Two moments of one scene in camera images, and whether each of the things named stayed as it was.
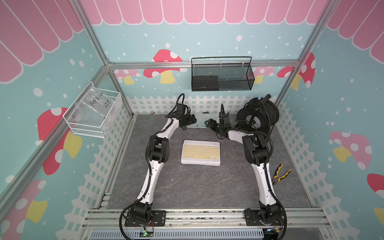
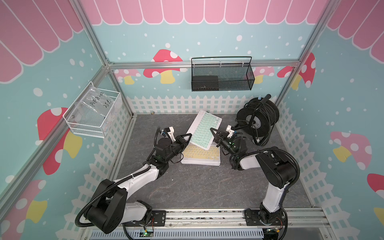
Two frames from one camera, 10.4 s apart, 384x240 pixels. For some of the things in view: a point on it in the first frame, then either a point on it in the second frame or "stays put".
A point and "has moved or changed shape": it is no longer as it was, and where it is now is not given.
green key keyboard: (201, 119) has moved or changed shape
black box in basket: (205, 83) stays put
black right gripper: (211, 121) -> (218, 137)
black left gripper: (189, 120) -> (181, 138)
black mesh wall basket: (222, 73) stays put
